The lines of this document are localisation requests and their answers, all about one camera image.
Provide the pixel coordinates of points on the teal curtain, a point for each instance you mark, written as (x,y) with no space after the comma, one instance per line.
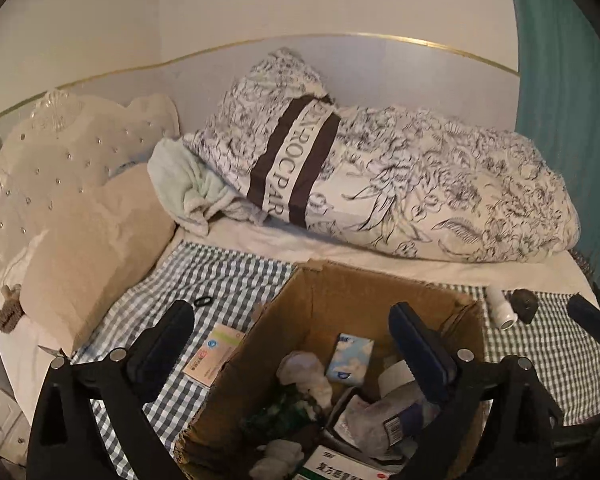
(559,104)

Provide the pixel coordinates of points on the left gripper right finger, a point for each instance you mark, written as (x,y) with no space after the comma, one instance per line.
(496,420)

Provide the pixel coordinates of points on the beige pillow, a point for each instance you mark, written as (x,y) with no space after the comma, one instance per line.
(102,243)

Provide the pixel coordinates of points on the green snack bag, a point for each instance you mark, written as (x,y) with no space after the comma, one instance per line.
(281,415)

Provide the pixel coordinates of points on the mint green towel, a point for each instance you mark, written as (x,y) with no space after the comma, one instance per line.
(191,193)

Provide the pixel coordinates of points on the brown cardboard box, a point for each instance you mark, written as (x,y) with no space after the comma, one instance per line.
(320,301)

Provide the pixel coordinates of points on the floral quilt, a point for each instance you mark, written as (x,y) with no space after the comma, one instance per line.
(408,183)

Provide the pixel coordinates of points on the white sock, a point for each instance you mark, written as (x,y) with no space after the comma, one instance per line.
(307,373)

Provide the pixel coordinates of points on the cream tufted headboard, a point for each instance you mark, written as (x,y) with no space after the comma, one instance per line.
(68,145)

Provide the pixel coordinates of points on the black square device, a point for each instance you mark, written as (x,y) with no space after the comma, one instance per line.
(524,303)

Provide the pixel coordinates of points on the blue tissue pack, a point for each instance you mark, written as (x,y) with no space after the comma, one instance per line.
(350,360)

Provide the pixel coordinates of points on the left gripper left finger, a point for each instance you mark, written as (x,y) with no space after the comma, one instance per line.
(65,441)

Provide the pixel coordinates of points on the pink white medicine box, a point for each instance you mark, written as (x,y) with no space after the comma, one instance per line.
(205,365)

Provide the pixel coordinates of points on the clear cotton swab jar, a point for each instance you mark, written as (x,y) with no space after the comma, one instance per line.
(401,414)

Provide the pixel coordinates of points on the black clip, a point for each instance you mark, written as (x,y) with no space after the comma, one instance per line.
(203,301)

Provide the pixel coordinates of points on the white nightstand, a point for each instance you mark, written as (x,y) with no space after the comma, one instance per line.
(14,428)

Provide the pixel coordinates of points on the brown plush toy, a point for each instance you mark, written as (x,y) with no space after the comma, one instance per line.
(11,311)

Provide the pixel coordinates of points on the white bed sheet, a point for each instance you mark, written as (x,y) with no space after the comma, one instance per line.
(559,273)

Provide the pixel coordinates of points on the green white medicine box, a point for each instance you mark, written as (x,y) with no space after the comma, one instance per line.
(324,464)

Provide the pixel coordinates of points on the white lint remover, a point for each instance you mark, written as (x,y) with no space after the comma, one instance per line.
(501,311)

